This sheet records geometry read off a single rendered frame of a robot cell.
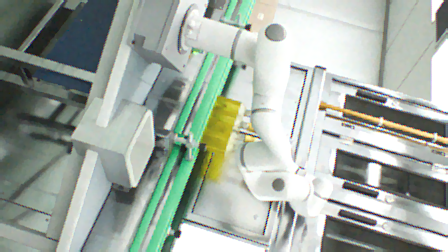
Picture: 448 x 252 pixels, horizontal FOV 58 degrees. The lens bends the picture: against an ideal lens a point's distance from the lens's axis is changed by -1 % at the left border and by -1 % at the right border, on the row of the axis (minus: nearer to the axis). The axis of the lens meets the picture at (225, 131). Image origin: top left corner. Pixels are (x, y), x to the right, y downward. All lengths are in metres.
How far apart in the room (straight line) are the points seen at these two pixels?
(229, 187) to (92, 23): 0.85
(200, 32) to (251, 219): 0.72
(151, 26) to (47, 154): 0.81
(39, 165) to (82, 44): 0.50
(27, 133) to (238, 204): 0.90
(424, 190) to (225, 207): 0.86
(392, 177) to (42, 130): 1.48
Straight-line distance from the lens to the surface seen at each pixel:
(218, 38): 1.21
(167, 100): 1.45
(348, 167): 1.82
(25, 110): 1.90
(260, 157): 1.12
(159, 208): 1.38
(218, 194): 1.58
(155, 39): 1.14
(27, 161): 1.76
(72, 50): 1.67
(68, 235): 1.25
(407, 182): 1.91
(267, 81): 1.07
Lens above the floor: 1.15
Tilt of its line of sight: 4 degrees down
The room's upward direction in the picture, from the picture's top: 107 degrees clockwise
